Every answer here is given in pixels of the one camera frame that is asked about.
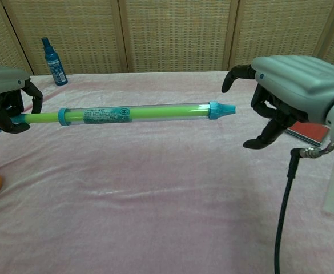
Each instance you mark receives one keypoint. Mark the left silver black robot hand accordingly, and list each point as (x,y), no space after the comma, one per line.
(1,80)

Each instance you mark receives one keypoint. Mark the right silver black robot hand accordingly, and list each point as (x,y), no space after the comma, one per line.
(298,80)

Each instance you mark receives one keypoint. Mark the green water pump toy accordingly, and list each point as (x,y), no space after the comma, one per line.
(155,112)

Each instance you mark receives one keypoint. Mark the red ink stamp pad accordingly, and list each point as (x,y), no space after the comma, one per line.
(309,132)

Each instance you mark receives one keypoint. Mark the blue spray bottle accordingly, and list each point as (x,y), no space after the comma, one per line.
(55,67)

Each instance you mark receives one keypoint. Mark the pink plush table cloth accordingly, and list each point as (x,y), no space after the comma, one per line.
(155,185)

